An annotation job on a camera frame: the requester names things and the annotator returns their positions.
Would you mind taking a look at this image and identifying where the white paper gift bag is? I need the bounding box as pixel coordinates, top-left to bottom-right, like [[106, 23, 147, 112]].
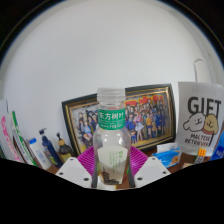
[[175, 58, 224, 157]]

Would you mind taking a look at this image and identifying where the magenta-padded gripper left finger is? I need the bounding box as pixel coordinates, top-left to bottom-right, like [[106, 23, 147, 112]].
[[55, 145, 98, 189]]

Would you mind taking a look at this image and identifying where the tall green white box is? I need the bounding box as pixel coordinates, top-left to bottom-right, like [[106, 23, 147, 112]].
[[10, 110, 39, 167]]

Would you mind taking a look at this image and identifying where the colourful puzzle cube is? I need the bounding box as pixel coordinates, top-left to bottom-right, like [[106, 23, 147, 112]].
[[194, 148, 207, 165]]

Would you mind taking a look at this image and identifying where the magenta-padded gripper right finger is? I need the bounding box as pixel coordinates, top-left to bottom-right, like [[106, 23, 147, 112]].
[[129, 145, 171, 189]]

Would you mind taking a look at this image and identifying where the blue tissue pack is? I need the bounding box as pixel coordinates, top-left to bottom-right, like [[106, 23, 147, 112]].
[[152, 142, 183, 169]]

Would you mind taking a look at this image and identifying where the white lotion bottle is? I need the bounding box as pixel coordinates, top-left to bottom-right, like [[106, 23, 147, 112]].
[[28, 137, 53, 171]]

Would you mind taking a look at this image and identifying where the tall pink box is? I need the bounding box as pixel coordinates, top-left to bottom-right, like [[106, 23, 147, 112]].
[[0, 114, 24, 164]]

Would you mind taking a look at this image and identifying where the clear green-labelled drink bottle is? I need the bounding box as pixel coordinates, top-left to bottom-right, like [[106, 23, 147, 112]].
[[92, 87, 132, 191]]

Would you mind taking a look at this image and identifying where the dark brown pump bottle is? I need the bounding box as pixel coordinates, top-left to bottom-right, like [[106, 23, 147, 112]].
[[55, 132, 75, 164]]

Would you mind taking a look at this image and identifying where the framed group picture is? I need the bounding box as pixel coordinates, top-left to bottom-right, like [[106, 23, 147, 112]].
[[61, 83, 177, 157]]

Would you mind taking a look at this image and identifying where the dark blue pump bottle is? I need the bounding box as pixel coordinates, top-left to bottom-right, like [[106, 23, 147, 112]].
[[38, 128, 64, 168]]

